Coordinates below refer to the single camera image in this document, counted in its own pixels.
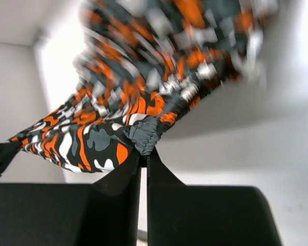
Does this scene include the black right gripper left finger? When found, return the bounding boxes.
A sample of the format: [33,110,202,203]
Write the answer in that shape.
[0,150,140,245]

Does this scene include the orange camouflage shorts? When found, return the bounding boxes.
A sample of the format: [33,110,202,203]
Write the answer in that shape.
[9,1,279,173]

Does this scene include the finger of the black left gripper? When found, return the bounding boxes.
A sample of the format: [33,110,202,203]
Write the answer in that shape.
[0,142,22,177]

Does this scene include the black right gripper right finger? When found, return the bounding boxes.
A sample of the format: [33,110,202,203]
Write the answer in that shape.
[147,150,282,246]

